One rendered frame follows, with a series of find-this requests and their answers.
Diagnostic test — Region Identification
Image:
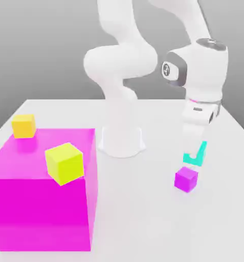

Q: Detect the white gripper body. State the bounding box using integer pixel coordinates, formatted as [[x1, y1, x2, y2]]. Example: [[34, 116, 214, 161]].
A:
[[182, 122, 206, 160]]

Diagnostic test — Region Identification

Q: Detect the small purple cube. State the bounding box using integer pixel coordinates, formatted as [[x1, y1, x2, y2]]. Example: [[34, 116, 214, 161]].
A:
[[174, 166, 198, 193]]

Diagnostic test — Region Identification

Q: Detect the small orange cube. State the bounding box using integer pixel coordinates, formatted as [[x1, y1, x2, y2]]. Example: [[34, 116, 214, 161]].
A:
[[11, 114, 37, 139]]

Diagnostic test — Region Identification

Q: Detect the small yellow cube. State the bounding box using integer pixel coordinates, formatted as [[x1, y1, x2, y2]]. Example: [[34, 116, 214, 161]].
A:
[[45, 142, 85, 186]]

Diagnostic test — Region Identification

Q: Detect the large magenta box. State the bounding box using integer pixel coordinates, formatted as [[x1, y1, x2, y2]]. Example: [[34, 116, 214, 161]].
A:
[[0, 128, 99, 252]]

